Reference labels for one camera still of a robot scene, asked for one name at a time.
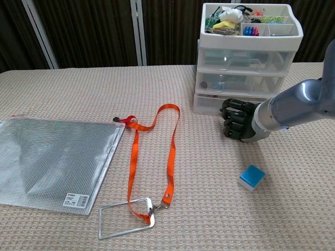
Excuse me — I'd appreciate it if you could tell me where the white drawer organizer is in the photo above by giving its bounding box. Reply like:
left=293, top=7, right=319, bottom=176
left=193, top=2, right=305, bottom=115

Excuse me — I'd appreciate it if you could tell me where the orange lanyard strap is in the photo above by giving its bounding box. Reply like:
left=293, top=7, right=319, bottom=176
left=113, top=103, right=182, bottom=226

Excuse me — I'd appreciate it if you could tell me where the brown printed packet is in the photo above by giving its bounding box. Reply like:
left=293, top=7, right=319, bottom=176
left=209, top=28, right=237, bottom=36

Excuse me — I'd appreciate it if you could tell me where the small blue eraser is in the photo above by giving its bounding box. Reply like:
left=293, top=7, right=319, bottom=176
left=238, top=164, right=266, bottom=192

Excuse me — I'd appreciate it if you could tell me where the yellow small item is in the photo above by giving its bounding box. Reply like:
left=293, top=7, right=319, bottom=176
left=213, top=20, right=237, bottom=30

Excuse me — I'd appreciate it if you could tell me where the clear badge holder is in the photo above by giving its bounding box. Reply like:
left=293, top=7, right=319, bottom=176
left=97, top=197, right=156, bottom=241

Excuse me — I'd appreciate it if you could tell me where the clear lowest drawer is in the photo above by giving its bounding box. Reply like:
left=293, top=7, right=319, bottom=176
left=193, top=93, right=270, bottom=115

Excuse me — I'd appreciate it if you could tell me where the aluminium partition post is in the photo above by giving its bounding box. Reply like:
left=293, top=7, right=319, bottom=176
left=21, top=0, right=59, bottom=70
left=130, top=0, right=148, bottom=66

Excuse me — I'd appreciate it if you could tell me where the beige woven tablecloth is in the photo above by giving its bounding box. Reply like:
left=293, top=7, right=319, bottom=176
left=0, top=61, right=335, bottom=251

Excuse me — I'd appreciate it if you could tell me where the clear highest drawer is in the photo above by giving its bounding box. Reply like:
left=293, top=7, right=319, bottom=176
left=199, top=48, right=297, bottom=73

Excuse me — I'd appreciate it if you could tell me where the clear middle drawer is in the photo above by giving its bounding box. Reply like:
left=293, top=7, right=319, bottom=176
left=195, top=71, right=287, bottom=96

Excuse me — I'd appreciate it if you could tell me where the blue green printed packet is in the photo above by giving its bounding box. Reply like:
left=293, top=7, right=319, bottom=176
left=259, top=16, right=286, bottom=24

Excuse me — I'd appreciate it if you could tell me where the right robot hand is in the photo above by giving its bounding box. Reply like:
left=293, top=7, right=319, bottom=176
left=219, top=98, right=270, bottom=144

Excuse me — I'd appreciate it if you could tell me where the blue clips set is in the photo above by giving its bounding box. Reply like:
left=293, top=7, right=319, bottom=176
left=242, top=25, right=260, bottom=36

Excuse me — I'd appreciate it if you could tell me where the clear mesh zip pouch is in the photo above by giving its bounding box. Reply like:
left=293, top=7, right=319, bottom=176
left=0, top=115, right=127, bottom=216

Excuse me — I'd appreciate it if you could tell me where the white crumpled item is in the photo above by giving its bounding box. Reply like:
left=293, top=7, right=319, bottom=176
left=219, top=7, right=243, bottom=24

